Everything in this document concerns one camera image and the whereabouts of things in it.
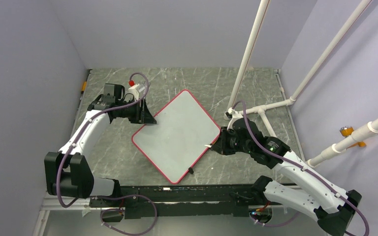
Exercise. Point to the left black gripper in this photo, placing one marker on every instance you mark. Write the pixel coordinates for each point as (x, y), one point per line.
(142, 115)

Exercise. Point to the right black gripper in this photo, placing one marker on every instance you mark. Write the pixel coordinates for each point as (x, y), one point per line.
(220, 146)

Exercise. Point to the whiteboard with red frame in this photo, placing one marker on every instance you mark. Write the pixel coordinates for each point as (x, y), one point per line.
(179, 138)

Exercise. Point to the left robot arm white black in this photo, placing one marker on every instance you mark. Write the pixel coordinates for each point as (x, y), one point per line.
(67, 171)

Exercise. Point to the orange black screwdriver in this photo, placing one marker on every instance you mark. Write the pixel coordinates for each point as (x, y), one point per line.
(84, 84)

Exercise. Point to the white PVC pipe right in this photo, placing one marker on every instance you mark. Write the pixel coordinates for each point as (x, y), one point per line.
(361, 134)

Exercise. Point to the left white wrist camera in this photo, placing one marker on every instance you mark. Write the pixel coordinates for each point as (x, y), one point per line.
(136, 90)

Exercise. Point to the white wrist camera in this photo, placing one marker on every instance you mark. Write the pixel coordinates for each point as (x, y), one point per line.
(232, 116)
(136, 90)

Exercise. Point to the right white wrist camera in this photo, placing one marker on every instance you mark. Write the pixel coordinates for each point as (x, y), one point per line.
(232, 116)

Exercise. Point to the white PVC pipe frame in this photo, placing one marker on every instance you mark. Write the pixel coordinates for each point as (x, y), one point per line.
(274, 31)

